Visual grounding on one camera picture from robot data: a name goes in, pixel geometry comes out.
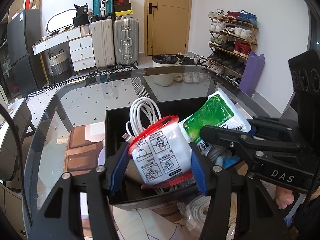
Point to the white suitcase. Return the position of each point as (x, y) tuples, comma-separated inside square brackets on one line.
[(103, 43)]

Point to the person's right hand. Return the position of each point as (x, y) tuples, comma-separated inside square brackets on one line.
[(286, 198)]

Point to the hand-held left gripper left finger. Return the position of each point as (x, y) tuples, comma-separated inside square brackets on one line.
[(117, 171)]

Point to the purple bag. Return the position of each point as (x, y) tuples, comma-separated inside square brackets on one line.
[(252, 73)]

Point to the green tissue packet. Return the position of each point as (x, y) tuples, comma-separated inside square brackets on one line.
[(215, 112)]

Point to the white ribbed container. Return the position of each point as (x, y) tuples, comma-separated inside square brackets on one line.
[(85, 29)]

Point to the rows of racked sneakers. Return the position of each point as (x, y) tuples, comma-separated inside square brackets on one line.
[(232, 32)]

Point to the brown textured pouch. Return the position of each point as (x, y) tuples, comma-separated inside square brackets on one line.
[(132, 172)]

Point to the wooden shoe rack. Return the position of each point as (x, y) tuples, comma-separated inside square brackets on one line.
[(252, 33)]

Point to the white packet red edges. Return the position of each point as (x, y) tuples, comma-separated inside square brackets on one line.
[(162, 155)]

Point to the white dressing table with drawers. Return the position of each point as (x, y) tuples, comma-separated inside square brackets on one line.
[(80, 47)]

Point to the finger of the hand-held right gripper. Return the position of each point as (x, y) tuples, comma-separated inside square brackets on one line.
[(275, 127), (220, 136)]

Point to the black shoe box red logo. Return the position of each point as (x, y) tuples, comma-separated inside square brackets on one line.
[(122, 2)]

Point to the dark glass wardrobe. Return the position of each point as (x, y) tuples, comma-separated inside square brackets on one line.
[(5, 60)]

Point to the woven laundry basket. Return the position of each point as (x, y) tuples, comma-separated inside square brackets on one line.
[(59, 66)]

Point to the flat cardboard box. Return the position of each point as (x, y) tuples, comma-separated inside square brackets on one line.
[(16, 8)]

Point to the printed cartoon table mat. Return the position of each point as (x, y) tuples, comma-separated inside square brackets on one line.
[(82, 145)]

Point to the wooden door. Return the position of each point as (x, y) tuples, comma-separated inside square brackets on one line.
[(170, 17)]

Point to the person's right forearm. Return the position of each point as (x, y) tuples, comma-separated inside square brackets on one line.
[(310, 217)]

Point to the silver suitcase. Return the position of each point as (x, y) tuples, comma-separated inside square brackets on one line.
[(126, 42)]

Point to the black bag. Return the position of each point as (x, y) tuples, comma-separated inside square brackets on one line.
[(81, 16)]

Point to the oval mirror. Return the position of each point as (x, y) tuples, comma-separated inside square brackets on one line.
[(61, 20)]

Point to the black yellow shoe box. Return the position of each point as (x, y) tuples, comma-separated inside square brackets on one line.
[(124, 14)]

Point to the white trash bin black liner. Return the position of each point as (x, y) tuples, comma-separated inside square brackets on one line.
[(163, 72)]

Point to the pile of loose shoes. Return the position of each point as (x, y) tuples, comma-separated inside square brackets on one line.
[(192, 68)]

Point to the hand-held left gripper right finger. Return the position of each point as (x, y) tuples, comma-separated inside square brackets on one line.
[(200, 173)]

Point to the black white patterned rug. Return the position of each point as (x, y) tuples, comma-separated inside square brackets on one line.
[(75, 85)]

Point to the teal suitcase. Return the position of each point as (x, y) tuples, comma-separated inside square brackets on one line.
[(102, 0)]

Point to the black fridge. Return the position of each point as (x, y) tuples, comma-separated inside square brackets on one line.
[(25, 47)]

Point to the black storage box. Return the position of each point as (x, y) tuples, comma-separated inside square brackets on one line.
[(117, 120)]

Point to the white plush toy blue fin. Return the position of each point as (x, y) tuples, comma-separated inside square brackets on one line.
[(228, 162)]

